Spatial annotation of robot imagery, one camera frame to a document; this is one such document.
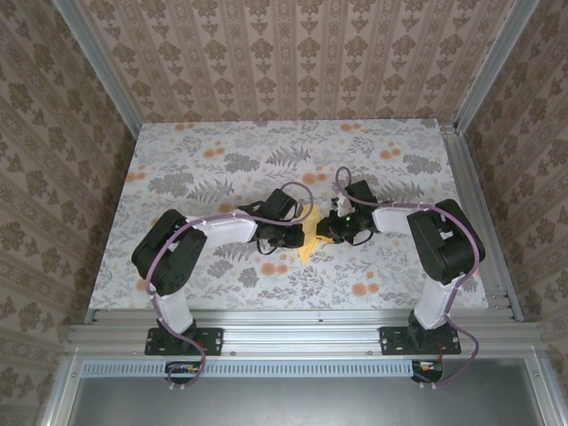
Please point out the yellow square paper sheet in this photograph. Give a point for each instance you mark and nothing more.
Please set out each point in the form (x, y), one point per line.
(310, 224)

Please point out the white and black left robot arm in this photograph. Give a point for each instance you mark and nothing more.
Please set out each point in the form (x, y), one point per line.
(173, 257)

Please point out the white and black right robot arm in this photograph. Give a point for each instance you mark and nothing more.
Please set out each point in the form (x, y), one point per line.
(448, 244)

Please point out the floral table cover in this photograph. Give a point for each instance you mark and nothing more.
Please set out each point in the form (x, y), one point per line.
(337, 284)

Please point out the black circuit board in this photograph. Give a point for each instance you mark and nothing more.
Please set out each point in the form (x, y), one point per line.
(182, 372)
(428, 370)

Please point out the grey metal panel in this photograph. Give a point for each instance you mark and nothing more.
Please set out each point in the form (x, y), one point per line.
(288, 399)

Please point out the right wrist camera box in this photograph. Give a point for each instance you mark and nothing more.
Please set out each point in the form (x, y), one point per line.
(341, 205)

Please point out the aluminium side rail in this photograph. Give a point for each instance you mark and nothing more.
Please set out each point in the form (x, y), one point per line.
(463, 177)

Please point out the aluminium frame rail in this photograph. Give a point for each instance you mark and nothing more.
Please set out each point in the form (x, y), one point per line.
(302, 328)

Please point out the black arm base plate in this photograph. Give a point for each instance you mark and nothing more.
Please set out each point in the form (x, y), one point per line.
(392, 341)
(210, 339)

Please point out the aluminium frame post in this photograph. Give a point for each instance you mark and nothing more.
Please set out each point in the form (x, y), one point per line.
(102, 71)
(492, 66)

